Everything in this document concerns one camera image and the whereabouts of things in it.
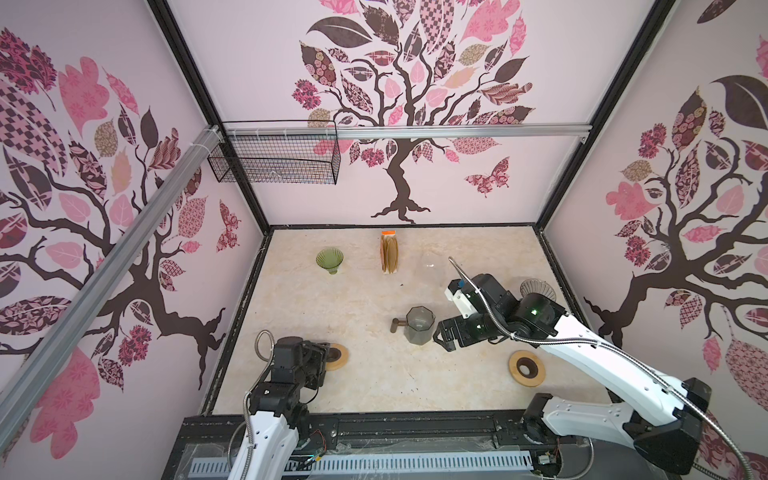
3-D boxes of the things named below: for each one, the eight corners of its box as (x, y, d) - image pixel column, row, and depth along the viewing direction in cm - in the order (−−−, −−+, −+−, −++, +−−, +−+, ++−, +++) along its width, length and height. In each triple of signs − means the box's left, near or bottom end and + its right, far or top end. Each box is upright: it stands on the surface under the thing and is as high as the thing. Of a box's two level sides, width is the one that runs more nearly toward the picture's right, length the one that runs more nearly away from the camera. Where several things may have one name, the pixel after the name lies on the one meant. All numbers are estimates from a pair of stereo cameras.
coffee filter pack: (380, 274, 107) (379, 259, 100) (381, 245, 116) (380, 230, 109) (398, 274, 107) (398, 259, 100) (397, 245, 116) (398, 230, 109)
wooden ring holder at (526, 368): (513, 387, 83) (517, 384, 80) (505, 354, 89) (508, 350, 86) (545, 387, 82) (550, 384, 80) (535, 354, 89) (538, 350, 86)
